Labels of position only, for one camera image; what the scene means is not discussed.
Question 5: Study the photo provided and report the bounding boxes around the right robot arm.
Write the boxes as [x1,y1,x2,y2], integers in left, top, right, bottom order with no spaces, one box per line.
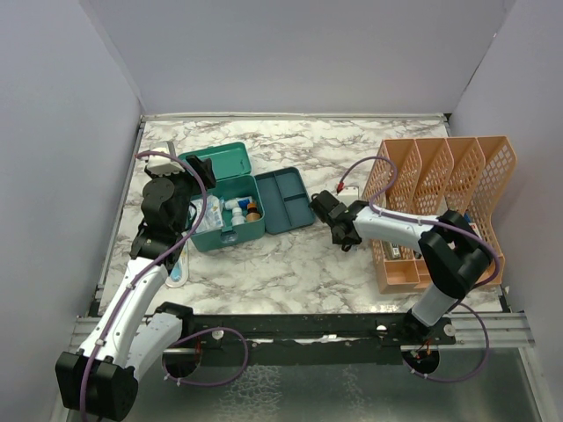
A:
[310,190,498,344]

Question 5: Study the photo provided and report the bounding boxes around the brown bottle orange cap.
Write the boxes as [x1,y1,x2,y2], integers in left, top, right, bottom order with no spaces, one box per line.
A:
[246,202,262,222]

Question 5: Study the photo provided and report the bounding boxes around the small bottle blue label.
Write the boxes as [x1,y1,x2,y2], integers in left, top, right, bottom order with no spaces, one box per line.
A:
[223,196,253,210]

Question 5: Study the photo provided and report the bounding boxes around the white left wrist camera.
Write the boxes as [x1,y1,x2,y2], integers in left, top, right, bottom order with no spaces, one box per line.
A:
[145,141,183,177]

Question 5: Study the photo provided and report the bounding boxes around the peach plastic file organizer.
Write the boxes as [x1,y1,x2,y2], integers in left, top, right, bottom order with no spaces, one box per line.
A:
[362,136,517,294]

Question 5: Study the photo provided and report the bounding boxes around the dark teal divided tray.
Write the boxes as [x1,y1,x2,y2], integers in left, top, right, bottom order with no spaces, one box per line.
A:
[255,167,316,235]

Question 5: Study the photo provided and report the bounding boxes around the thermometer blister pack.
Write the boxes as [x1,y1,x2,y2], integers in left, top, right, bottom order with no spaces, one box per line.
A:
[165,244,189,288]

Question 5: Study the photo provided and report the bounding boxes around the teal medicine box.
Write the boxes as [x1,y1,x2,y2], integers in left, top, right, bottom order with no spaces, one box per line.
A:
[179,142,265,252]

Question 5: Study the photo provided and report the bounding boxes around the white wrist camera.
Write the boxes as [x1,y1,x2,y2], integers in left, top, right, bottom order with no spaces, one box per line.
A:
[338,186,360,207]
[145,141,183,177]

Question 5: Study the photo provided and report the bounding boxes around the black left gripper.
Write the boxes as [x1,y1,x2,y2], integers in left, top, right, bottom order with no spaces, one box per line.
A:
[146,155,215,233]

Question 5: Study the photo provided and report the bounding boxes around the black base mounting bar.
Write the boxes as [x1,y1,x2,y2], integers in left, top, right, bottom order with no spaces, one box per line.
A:
[156,302,455,372]

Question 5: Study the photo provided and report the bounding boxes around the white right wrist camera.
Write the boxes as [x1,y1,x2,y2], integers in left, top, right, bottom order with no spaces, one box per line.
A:
[338,186,360,207]

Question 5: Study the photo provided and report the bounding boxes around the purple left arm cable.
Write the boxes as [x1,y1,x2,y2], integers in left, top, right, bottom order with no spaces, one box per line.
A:
[78,150,250,421]

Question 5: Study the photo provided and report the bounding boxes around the blue gauze dressing pack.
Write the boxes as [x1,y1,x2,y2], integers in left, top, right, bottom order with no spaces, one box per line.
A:
[192,194,224,234]

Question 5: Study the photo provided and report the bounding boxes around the white plastic bottle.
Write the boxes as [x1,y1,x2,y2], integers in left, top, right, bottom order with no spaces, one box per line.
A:
[231,207,245,226]

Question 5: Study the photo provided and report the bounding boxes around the white box red label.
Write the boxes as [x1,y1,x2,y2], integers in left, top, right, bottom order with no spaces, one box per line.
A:
[464,212,481,236]

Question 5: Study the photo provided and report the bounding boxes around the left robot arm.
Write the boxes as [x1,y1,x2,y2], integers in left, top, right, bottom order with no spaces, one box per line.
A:
[55,151,216,421]

